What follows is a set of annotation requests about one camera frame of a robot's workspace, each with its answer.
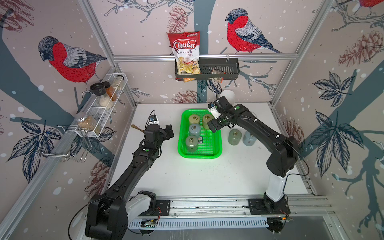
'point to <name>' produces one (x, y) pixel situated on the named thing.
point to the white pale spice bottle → (118, 81)
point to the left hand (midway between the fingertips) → (166, 123)
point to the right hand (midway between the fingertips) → (215, 122)
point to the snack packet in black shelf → (215, 71)
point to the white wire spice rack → (67, 142)
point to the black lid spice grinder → (103, 99)
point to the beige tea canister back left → (194, 119)
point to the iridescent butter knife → (134, 126)
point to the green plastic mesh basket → (210, 144)
